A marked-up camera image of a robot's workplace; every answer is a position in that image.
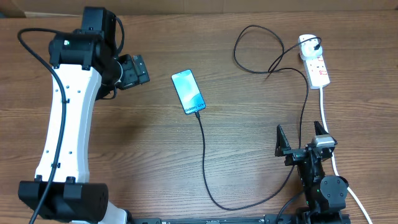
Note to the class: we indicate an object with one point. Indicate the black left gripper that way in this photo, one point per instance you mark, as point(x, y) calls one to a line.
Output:
point(133, 76)

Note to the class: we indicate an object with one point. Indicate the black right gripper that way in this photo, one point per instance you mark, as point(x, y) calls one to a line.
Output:
point(283, 149)

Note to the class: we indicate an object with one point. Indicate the black smartphone with blue screen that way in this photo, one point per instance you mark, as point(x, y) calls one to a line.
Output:
point(188, 92)

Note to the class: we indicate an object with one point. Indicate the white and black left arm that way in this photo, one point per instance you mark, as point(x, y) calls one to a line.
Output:
point(86, 65)

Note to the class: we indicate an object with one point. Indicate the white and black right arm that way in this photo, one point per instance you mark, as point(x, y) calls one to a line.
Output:
point(325, 194)

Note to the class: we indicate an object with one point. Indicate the white charger plug adapter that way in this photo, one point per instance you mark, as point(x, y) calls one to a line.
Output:
point(310, 47)

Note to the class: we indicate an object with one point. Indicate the white power strip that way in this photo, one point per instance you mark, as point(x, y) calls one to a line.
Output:
point(316, 72)

